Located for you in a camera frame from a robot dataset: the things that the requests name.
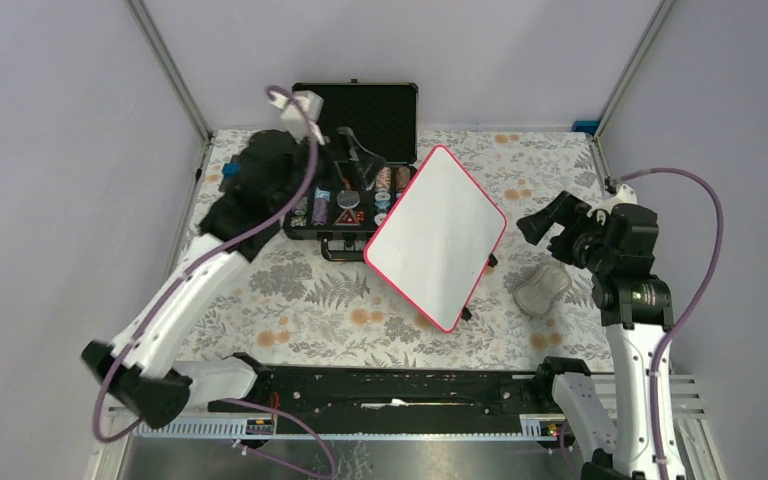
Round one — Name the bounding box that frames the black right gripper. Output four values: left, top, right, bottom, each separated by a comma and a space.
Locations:
516, 190, 615, 274

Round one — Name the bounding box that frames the pink framed whiteboard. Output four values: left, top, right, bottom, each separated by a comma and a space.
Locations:
363, 144, 508, 333

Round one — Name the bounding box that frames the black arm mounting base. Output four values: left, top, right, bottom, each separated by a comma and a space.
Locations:
207, 364, 601, 437

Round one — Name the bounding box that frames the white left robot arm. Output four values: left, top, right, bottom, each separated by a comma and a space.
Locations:
81, 127, 387, 428

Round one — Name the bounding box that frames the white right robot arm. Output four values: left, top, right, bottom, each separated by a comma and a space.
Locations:
516, 191, 687, 479

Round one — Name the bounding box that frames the orange poker chip stack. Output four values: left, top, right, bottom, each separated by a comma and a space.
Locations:
374, 167, 393, 192

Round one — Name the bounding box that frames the black open carrying case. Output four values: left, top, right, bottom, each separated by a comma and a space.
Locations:
283, 79, 419, 262

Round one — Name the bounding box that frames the floral patterned table mat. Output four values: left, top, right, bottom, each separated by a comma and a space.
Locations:
178, 131, 613, 372

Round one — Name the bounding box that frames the blue corner block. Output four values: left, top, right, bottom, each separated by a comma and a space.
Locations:
571, 120, 600, 136

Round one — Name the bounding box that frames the blue lego brick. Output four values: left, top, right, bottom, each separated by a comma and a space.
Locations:
222, 162, 240, 177

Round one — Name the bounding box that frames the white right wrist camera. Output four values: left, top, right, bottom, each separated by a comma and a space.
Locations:
587, 183, 638, 218

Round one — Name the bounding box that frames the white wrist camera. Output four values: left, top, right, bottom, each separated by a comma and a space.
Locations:
587, 183, 638, 218
274, 90, 326, 145

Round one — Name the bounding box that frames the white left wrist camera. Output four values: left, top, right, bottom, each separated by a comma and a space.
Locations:
274, 90, 326, 145

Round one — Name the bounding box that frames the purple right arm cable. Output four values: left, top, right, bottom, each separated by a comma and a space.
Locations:
559, 167, 725, 480

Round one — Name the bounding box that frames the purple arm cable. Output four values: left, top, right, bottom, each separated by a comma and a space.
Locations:
93, 84, 340, 476
559, 167, 725, 480

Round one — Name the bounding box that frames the white slotted cable duct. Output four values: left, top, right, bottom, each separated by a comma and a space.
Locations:
133, 415, 556, 442

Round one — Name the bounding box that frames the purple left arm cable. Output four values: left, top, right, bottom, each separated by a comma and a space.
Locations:
93, 84, 340, 476

